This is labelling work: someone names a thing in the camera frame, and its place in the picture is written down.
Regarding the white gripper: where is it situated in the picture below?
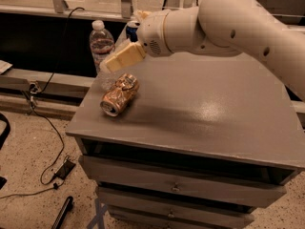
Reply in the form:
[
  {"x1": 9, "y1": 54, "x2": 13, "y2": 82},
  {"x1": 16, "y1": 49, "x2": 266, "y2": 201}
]
[{"x1": 99, "y1": 10, "x2": 172, "y2": 73}]

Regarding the clear plastic water bottle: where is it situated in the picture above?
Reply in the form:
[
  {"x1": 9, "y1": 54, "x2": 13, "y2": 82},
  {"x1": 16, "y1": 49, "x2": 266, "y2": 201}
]
[{"x1": 89, "y1": 19, "x2": 117, "y2": 91}]

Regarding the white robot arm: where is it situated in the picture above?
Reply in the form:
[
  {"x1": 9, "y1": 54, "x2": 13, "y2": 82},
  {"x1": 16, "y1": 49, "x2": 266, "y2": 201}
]
[{"x1": 99, "y1": 0, "x2": 305, "y2": 100}]

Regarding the blue pepsi can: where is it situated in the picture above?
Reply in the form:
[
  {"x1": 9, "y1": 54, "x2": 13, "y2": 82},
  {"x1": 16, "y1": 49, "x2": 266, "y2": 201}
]
[{"x1": 126, "y1": 21, "x2": 140, "y2": 42}]

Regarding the crushed gold soda can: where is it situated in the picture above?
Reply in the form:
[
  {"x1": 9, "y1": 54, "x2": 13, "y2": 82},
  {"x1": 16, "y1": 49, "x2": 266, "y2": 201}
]
[{"x1": 100, "y1": 73, "x2": 139, "y2": 117}]

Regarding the grey drawer cabinet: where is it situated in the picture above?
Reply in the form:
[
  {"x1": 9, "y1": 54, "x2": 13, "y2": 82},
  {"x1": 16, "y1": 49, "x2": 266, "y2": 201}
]
[{"x1": 67, "y1": 53, "x2": 305, "y2": 229}]

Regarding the white paper at left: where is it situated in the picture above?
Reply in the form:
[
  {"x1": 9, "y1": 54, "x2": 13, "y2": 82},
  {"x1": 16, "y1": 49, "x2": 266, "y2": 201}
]
[{"x1": 0, "y1": 60, "x2": 11, "y2": 74}]

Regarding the black bar on floor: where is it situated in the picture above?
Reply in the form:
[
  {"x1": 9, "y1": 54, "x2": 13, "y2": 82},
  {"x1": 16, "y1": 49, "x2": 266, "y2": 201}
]
[{"x1": 51, "y1": 196, "x2": 73, "y2": 229}]

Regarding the metal railing frame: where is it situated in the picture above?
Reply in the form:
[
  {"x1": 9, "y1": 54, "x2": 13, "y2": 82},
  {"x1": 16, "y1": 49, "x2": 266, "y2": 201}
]
[{"x1": 0, "y1": 0, "x2": 305, "y2": 33}]

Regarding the black cable on floor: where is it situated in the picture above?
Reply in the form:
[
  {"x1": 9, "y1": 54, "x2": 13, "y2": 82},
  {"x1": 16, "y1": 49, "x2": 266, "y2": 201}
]
[{"x1": 0, "y1": 7, "x2": 85, "y2": 200}]

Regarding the black strap at left edge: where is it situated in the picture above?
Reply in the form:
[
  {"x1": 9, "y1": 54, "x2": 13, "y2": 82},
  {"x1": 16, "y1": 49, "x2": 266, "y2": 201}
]
[{"x1": 0, "y1": 113, "x2": 10, "y2": 150}]

